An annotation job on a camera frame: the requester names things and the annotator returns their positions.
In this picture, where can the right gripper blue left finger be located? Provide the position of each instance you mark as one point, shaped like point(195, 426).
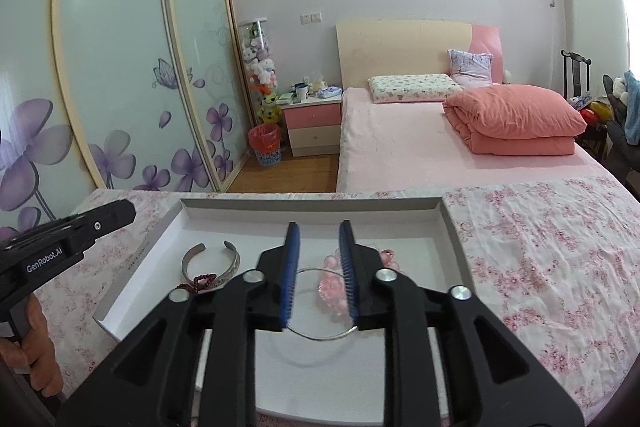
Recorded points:
point(191, 360)

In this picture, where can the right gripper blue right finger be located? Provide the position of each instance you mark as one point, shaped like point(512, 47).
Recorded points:
point(447, 356)

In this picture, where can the thin silver bangle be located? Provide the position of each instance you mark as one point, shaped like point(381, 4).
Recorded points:
point(320, 309)

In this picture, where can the person's left hand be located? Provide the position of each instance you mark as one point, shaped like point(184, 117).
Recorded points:
point(35, 352)

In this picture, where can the grey cardboard tray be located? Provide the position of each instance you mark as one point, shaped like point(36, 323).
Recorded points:
point(318, 370)

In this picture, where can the pink floral bedsheet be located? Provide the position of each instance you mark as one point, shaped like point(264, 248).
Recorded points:
point(557, 261)

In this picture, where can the sliding glass wardrobe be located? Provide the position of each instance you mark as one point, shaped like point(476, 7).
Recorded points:
point(119, 94)

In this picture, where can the pink mattress bed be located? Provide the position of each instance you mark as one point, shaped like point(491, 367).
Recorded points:
point(406, 146)

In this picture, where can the red lined waste basket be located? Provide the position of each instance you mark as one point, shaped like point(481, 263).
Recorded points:
point(265, 142)

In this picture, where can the coral folded quilt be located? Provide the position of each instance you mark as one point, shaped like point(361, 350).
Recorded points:
point(514, 120)

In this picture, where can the pink white nightstand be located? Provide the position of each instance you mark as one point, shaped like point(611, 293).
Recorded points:
point(314, 126)

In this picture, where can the dark wooden chair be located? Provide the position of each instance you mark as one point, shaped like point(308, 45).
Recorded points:
point(576, 89)

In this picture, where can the grey office chair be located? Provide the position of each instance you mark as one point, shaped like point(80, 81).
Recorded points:
point(622, 157)

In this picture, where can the floral white pillow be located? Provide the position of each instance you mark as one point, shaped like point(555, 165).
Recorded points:
point(412, 88)

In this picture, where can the purple patterned pillow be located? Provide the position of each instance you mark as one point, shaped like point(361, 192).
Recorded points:
point(470, 70)

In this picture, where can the white mug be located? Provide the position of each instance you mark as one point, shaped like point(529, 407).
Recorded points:
point(301, 91)

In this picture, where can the plush toy display tube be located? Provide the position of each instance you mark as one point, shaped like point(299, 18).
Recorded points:
point(259, 71)

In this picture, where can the blue plush robe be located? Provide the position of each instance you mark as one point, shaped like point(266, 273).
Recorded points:
point(632, 123)

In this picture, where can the cream pink headboard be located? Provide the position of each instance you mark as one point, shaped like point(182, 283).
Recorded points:
point(369, 47)

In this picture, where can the wall switch plate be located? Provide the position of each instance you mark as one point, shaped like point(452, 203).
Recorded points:
point(311, 18)

